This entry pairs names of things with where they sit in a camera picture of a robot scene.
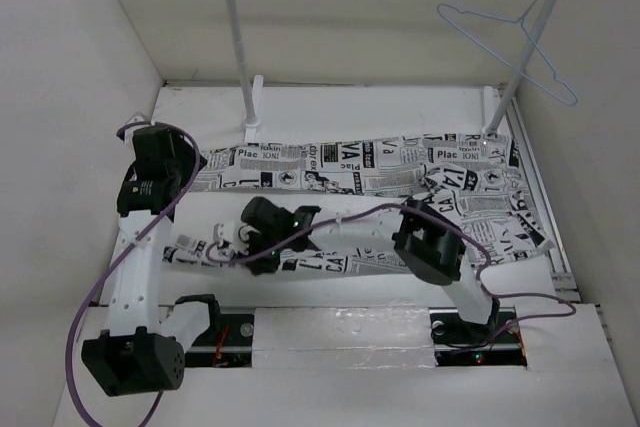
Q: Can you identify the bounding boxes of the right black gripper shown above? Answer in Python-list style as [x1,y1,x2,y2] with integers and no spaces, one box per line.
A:
[236,230,286,277]

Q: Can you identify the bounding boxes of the newspaper print trousers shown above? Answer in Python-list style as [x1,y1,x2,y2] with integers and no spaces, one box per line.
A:
[193,134,554,264]

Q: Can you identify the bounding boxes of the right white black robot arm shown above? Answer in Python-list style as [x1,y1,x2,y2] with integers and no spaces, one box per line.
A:
[240,197,500,344]

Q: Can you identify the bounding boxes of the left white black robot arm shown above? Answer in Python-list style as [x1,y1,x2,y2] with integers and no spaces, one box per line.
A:
[81,124,223,397]

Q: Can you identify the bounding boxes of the white foam block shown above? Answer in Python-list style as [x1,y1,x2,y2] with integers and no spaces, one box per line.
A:
[252,307,436,370]

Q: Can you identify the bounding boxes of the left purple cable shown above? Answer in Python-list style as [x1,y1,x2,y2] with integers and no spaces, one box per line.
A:
[65,119,202,427]

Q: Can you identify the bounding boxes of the purple cable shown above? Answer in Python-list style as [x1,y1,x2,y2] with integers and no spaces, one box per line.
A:
[65,119,202,427]
[205,202,581,323]

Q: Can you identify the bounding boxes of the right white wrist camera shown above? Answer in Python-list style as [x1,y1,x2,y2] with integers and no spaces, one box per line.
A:
[213,221,249,258]

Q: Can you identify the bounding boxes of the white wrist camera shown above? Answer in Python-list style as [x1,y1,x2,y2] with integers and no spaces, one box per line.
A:
[213,221,249,258]
[116,113,149,143]

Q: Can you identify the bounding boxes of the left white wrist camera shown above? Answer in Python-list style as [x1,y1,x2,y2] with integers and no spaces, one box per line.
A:
[116,113,149,143]

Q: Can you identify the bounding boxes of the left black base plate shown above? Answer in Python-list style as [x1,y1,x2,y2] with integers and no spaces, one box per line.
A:
[160,302,255,368]

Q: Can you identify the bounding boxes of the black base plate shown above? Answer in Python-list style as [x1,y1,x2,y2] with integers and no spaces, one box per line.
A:
[160,302,255,368]
[429,308,527,368]

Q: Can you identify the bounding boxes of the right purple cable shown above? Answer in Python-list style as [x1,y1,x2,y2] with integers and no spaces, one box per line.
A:
[205,202,581,323]

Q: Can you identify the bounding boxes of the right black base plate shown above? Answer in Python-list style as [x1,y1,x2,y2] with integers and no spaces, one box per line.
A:
[429,308,527,368]

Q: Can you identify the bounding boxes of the light blue wire hanger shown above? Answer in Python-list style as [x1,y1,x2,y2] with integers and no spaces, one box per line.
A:
[436,0,579,107]

